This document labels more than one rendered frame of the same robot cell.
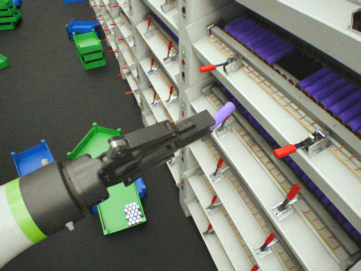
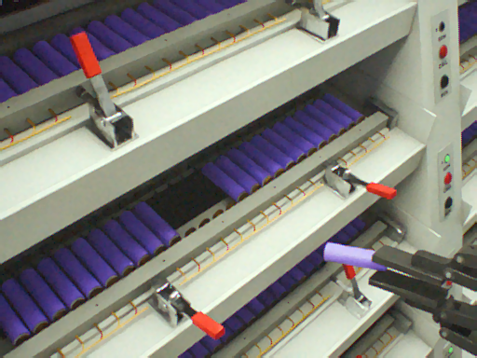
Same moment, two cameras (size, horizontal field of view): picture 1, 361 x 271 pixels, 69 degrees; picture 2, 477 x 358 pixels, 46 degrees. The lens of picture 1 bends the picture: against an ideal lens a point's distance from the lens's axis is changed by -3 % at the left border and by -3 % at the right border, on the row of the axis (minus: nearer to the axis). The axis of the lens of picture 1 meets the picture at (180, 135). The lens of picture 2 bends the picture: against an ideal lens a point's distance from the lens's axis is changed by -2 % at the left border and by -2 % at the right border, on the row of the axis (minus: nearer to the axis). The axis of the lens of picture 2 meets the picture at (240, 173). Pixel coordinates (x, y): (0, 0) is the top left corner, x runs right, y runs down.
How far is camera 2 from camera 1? 0.67 m
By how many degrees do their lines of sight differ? 81
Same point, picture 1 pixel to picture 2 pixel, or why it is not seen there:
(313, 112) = (302, 173)
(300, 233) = not seen: hidden behind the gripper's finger
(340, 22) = (310, 47)
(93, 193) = not seen: outside the picture
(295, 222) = (363, 288)
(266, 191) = (329, 329)
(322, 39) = (306, 77)
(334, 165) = (361, 171)
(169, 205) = not seen: outside the picture
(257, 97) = (255, 255)
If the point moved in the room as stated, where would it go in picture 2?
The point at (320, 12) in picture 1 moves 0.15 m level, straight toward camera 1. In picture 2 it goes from (287, 58) to (437, 35)
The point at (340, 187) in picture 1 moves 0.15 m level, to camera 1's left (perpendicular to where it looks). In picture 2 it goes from (387, 166) to (462, 218)
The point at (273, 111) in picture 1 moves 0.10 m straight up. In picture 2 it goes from (286, 231) to (271, 154)
